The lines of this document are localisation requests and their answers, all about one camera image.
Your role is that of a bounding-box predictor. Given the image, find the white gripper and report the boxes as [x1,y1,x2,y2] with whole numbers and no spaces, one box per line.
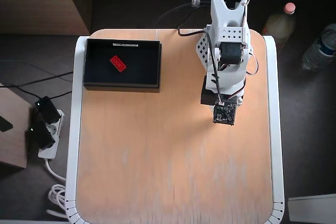
[206,63,247,106]

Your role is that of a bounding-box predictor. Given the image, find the red lego brick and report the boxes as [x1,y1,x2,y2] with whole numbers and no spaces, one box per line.
[109,55,127,73]

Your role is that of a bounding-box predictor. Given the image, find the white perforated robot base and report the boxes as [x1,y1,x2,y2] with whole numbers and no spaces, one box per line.
[195,24,255,65]

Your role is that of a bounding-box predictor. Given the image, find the black cardboard bin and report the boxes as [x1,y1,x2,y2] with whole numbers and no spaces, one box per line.
[82,38,163,93]

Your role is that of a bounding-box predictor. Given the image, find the white table rim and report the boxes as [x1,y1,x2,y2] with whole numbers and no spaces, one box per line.
[64,35,286,224]

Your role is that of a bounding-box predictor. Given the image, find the yellow bottle pink cap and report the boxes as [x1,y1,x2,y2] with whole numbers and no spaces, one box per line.
[261,2,298,49]

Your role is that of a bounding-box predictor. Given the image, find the clear plastic water bottle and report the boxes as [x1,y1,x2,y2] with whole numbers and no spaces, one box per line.
[301,23,336,71]

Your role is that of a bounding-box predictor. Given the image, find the white box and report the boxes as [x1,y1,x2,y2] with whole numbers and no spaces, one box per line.
[287,194,336,222]

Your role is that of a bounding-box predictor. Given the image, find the white power strip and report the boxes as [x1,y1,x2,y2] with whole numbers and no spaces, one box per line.
[38,108,65,159]

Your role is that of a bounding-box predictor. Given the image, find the black power adapter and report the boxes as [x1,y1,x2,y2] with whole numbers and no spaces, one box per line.
[35,96,61,124]
[28,121,56,150]

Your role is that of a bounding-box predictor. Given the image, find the black flat object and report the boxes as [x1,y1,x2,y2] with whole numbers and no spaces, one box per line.
[0,115,14,133]

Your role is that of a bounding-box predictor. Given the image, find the red white servo wire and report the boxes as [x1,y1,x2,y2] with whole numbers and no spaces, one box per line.
[220,80,248,102]

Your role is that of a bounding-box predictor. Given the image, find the black camera usb cable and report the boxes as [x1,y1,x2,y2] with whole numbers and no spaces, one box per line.
[154,0,224,104]

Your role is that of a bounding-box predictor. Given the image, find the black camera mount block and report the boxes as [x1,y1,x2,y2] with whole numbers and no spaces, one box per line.
[200,76,219,106]

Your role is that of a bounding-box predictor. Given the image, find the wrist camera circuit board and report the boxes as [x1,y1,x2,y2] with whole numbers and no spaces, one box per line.
[212,101,236,126]

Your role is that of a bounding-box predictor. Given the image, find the black floor cable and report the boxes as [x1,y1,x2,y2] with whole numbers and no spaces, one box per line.
[14,84,73,103]

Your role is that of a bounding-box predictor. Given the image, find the brown wooden bed frame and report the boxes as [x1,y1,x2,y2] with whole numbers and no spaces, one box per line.
[0,0,336,36]

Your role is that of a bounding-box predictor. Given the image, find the white power cable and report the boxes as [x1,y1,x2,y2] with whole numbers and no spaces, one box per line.
[45,157,69,219]

